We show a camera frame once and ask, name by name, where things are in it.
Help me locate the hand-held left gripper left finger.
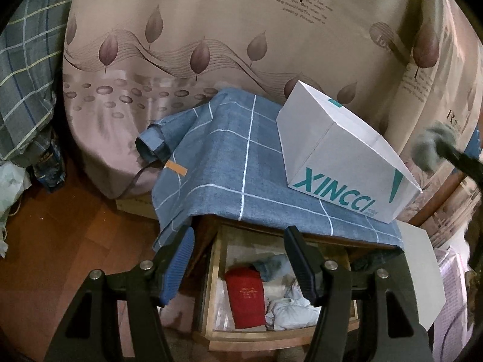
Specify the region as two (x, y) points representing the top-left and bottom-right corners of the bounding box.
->
(55, 225), (196, 362)

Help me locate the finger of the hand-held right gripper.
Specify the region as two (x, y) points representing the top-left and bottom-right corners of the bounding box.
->
(434, 141), (483, 189)

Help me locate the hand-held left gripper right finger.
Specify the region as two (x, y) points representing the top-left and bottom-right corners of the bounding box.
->
(284, 225), (434, 362)

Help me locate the blue-grey underwear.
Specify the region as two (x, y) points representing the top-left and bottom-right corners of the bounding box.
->
(252, 254), (299, 283)

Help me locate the red booklet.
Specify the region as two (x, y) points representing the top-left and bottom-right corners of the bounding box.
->
(224, 266), (266, 329)

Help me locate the wooden drawer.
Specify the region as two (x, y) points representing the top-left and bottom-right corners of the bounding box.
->
(192, 223), (359, 351)

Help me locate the white drawer liner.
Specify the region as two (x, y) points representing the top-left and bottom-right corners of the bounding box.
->
(209, 230), (302, 330)

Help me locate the white crumpled cloth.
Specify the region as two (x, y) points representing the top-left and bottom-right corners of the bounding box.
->
(264, 279), (323, 330)

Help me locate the blue checked cloth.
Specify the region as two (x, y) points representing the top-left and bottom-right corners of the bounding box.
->
(135, 87), (406, 268)

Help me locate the white shoe box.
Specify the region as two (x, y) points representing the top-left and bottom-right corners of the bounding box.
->
(276, 80), (424, 224)

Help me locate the white desk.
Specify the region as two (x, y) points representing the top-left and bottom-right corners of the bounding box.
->
(396, 221), (446, 332)

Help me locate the lilac patterned cloth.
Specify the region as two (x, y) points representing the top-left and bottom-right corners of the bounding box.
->
(432, 247), (478, 362)

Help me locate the blue packet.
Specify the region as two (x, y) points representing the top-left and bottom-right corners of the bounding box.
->
(32, 128), (66, 193)

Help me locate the white crumpled plastic bag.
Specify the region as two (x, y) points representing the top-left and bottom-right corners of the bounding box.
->
(0, 160), (33, 259)

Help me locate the grey plaid cloth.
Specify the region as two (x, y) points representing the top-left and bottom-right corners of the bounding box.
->
(0, 0), (78, 167)

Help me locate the beige leaf-print bed sheet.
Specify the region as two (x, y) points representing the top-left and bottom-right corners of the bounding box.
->
(60, 0), (483, 246)

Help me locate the wooden bed frame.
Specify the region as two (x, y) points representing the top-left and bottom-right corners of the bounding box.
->
(405, 170), (472, 230)

